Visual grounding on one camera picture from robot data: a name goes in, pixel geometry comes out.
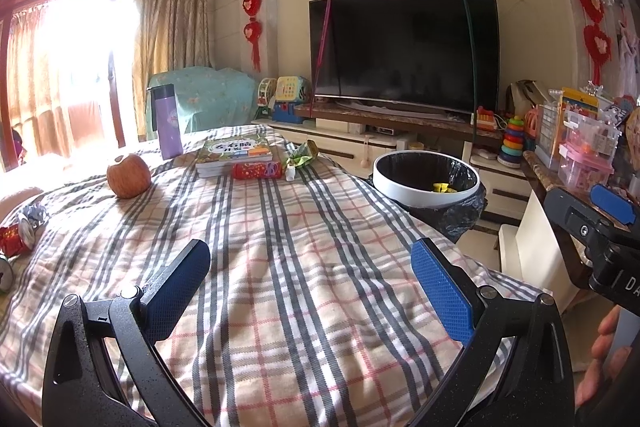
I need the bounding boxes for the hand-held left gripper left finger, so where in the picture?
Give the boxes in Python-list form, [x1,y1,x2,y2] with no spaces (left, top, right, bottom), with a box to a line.
[41,238,212,427]

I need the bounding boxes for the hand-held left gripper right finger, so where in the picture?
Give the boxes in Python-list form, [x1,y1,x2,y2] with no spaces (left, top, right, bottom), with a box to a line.
[405,237,576,427]

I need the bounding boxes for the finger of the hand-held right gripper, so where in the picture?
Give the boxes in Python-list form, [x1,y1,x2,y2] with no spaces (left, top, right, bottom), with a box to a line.
[544,186,608,260]
[589,183,640,228]

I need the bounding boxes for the white rimmed trash bin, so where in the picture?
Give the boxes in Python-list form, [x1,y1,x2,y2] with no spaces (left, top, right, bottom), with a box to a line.
[367,150,488,244]

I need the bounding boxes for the person's right hand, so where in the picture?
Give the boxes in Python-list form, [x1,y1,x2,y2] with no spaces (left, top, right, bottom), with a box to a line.
[575,307,635,410]

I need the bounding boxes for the marble top white side cabinet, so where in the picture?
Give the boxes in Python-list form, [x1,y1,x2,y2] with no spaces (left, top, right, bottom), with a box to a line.
[495,152,588,313]

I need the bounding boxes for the pink clear storage box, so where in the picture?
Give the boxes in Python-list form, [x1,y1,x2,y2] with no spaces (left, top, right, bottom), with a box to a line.
[557,111,621,192]

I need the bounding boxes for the orange toy basket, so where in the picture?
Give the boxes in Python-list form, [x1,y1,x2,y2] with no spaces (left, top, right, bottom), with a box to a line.
[522,104,543,152]

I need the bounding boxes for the yellow blue card packet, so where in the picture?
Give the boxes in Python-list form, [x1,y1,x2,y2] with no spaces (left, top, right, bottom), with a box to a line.
[557,87,599,142]

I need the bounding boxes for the apple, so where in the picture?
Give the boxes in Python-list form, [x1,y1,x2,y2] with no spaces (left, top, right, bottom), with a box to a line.
[106,153,152,199]

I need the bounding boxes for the red toy phone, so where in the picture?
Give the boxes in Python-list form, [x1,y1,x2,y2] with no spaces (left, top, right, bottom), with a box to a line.
[475,106,503,132]

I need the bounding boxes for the white paper bag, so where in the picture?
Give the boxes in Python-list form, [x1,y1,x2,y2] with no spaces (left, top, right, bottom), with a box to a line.
[507,79,548,118]

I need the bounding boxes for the red box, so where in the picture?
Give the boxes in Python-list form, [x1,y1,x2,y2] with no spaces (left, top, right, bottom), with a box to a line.
[231,160,282,180]

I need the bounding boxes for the green picture book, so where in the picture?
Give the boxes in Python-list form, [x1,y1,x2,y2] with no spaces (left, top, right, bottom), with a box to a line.
[195,136,274,178]

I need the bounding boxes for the silver foil wrapper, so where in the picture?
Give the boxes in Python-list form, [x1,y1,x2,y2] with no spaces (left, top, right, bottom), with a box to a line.
[19,202,51,228]

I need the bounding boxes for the purple water bottle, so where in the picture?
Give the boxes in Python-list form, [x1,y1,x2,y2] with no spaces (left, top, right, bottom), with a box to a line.
[146,83,184,160]

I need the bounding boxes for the crushed red can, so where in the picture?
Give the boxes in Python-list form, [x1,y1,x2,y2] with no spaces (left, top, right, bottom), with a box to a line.
[0,216,38,257]

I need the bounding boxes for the green can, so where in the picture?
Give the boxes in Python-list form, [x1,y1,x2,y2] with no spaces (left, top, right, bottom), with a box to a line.
[0,254,16,293]

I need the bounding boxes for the white TV cabinet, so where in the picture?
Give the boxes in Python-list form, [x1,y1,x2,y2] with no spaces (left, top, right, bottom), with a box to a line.
[251,104,533,225]

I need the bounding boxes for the beige sofa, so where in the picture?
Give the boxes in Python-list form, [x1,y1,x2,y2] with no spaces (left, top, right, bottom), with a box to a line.
[0,187,43,220]

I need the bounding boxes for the green crumpled wrapper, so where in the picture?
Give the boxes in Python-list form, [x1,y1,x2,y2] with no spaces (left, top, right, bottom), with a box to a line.
[282,140,321,172]

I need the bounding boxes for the teal cloth cover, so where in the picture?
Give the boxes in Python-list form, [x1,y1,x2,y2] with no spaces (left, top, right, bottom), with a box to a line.
[145,66,257,138]

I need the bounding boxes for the blue toy cash register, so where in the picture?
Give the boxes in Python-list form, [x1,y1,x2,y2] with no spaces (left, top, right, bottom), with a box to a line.
[272,101,306,124]

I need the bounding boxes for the ferris wheel toy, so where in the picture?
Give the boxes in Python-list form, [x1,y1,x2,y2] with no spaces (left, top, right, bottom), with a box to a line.
[256,78,277,118]

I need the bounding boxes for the black television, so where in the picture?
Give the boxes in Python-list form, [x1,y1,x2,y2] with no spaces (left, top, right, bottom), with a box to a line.
[308,0,501,115]

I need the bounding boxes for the sheer orange curtain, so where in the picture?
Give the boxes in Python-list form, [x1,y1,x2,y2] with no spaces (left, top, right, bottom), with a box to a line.
[0,4,126,172]

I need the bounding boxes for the beige patterned curtain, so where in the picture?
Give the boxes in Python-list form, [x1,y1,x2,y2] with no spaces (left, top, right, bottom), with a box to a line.
[132,0,217,140]

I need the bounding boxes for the pink stick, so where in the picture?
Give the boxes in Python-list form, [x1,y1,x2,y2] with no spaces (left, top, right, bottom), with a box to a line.
[310,0,333,118]

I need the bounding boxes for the rainbow ring stacker toy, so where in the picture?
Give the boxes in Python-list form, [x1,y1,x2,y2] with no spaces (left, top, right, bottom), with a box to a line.
[497,114,526,168]

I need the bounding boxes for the wooden balcony door frame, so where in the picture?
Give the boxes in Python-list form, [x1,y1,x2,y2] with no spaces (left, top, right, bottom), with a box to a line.
[0,0,141,172]

